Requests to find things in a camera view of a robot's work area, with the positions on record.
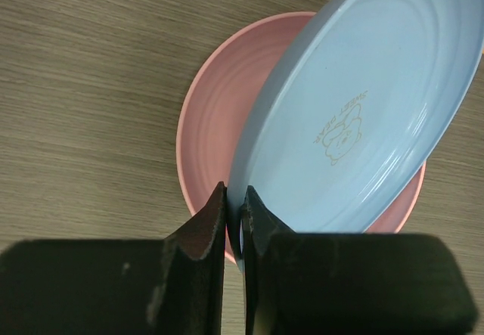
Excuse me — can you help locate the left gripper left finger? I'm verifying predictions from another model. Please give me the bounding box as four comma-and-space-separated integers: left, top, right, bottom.
1, 184, 226, 334

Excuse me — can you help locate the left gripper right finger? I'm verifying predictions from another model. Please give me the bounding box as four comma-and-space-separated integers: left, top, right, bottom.
240, 188, 477, 334

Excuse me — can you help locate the pink plate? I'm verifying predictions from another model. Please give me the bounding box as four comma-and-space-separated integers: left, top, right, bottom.
175, 11, 427, 264

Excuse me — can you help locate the blue plate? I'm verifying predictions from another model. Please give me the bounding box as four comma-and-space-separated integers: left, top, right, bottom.
227, 0, 483, 264

